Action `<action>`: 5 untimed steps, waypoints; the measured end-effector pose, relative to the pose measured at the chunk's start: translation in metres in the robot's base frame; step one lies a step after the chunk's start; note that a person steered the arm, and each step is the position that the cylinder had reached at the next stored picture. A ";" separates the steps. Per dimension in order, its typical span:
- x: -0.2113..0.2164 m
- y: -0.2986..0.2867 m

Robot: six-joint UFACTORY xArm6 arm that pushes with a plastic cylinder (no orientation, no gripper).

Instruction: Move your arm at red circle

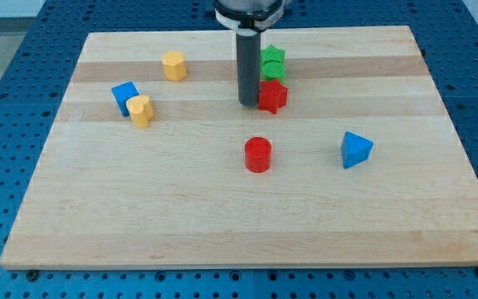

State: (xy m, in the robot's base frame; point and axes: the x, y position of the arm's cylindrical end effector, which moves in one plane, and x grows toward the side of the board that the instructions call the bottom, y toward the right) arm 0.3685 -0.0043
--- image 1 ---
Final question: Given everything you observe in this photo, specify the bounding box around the red cylinder block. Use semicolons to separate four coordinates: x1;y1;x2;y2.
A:
244;136;272;173

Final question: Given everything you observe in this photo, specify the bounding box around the red star block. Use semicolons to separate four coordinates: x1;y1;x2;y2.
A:
257;79;288;115

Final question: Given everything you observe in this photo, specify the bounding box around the green cylinder block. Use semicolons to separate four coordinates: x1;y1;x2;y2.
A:
261;61;286;85

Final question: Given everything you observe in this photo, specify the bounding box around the light wooden board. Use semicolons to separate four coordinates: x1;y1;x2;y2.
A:
0;26;478;270

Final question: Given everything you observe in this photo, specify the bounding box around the green star block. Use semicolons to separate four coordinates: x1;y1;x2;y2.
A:
261;44;285;66

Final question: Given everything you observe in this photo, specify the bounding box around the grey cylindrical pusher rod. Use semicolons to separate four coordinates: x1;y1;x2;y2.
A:
236;33;261;107

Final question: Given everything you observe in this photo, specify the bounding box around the yellow heart block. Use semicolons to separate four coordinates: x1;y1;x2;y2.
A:
126;95;154;129

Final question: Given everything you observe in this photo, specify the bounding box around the yellow hexagon block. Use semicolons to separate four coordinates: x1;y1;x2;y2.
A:
162;51;188;81

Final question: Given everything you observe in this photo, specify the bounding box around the blue triangle block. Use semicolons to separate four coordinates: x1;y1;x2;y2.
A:
340;131;373;169

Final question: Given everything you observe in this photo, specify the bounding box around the blue cube block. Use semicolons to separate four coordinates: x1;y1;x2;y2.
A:
111;81;139;117

